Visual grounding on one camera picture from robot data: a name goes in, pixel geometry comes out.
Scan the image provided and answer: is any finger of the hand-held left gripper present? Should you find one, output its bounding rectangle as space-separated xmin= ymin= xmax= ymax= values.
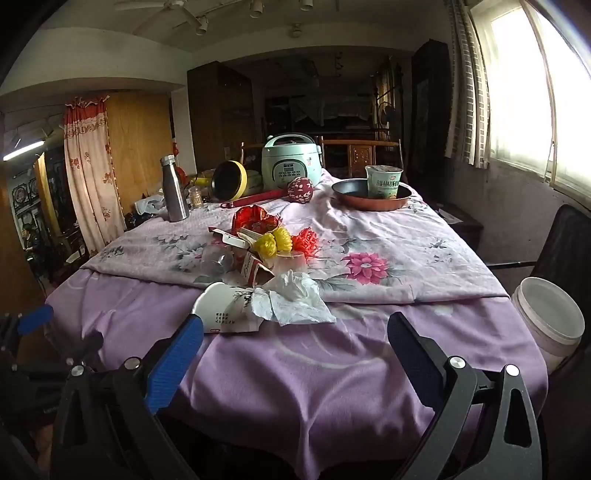
xmin=28 ymin=331 xmax=105 ymax=370
xmin=0 ymin=304 xmax=55 ymax=365

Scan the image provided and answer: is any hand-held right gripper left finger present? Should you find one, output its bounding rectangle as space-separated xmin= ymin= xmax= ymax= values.
xmin=48 ymin=314 xmax=206 ymax=480

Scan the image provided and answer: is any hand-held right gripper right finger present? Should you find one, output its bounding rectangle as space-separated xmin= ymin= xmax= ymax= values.
xmin=387 ymin=311 xmax=543 ymax=480

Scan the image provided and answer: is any red foam fruit net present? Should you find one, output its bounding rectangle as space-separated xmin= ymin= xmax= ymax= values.
xmin=292 ymin=228 xmax=322 ymax=259

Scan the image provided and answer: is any yellow foam fruit net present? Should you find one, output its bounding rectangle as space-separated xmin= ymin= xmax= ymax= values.
xmin=255 ymin=229 xmax=293 ymax=259

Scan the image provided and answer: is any red snack packet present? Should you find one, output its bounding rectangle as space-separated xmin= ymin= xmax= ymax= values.
xmin=231 ymin=206 xmax=282 ymax=236

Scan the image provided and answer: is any white paper cup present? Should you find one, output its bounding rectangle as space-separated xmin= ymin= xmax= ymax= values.
xmin=191 ymin=281 xmax=264 ymax=334

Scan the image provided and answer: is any clear plastic cup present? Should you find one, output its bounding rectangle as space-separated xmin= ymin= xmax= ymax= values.
xmin=272 ymin=251 xmax=308 ymax=278
xmin=199 ymin=242 xmax=236 ymax=280

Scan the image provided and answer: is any purple bed sheet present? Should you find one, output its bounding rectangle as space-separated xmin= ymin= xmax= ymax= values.
xmin=45 ymin=268 xmax=550 ymax=480

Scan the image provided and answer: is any pink floral blanket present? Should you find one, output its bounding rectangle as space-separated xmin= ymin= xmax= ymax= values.
xmin=81 ymin=168 xmax=509 ymax=305

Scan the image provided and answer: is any red and white carton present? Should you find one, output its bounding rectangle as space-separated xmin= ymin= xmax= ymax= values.
xmin=239 ymin=255 xmax=276 ymax=287

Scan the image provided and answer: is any crumpled white tissue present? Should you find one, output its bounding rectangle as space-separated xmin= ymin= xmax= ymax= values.
xmin=250 ymin=271 xmax=338 ymax=326

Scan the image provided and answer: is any white plastic bucket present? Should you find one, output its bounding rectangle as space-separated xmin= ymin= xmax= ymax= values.
xmin=512 ymin=277 xmax=586 ymax=376

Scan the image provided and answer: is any red flowered door curtain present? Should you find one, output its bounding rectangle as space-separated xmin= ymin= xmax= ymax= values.
xmin=63 ymin=95 xmax=126 ymax=257

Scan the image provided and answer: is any white plastic bag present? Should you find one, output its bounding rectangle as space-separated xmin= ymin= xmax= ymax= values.
xmin=134 ymin=194 xmax=167 ymax=217

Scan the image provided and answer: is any fluorescent tube lamp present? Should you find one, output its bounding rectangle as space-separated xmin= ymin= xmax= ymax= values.
xmin=2 ymin=138 xmax=47 ymax=162

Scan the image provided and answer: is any stainless steel bottle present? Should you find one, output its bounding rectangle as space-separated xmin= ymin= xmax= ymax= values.
xmin=160 ymin=155 xmax=190 ymax=223

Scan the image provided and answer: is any green instant noodle cup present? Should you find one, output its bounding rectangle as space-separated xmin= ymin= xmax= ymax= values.
xmin=365 ymin=165 xmax=404 ymax=200

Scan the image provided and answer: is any copper frying pan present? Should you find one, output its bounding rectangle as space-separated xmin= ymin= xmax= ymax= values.
xmin=331 ymin=179 xmax=413 ymax=212

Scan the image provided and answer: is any yellow rimmed round pan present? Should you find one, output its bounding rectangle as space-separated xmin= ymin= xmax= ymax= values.
xmin=211 ymin=160 xmax=249 ymax=203

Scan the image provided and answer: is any black chair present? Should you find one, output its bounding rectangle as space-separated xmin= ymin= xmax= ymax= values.
xmin=485 ymin=203 xmax=591 ymax=370

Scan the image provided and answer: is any red patterned massage hammer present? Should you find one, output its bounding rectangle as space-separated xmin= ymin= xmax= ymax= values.
xmin=220 ymin=178 xmax=316 ymax=209

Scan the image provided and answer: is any carved wooden chair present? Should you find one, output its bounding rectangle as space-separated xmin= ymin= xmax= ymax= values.
xmin=318 ymin=137 xmax=402 ymax=178
xmin=240 ymin=141 xmax=266 ymax=163

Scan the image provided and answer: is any pale green rice cooker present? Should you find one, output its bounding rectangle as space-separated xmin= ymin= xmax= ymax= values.
xmin=261 ymin=133 xmax=323 ymax=191

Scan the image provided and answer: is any tall dark cabinet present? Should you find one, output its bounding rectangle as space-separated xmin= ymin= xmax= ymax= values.
xmin=410 ymin=39 xmax=453 ymax=176

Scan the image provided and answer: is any dark brown wardrobe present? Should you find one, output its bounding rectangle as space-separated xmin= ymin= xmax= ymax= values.
xmin=187 ymin=61 xmax=266 ymax=174

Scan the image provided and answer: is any pale window curtain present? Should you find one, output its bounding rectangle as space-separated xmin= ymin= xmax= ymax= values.
xmin=445 ymin=0 xmax=491 ymax=169

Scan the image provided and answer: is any window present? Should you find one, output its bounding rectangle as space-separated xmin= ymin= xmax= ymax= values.
xmin=471 ymin=0 xmax=591 ymax=199

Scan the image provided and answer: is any white ceiling fan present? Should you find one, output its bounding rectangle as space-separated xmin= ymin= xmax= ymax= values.
xmin=113 ymin=0 xmax=204 ymax=28

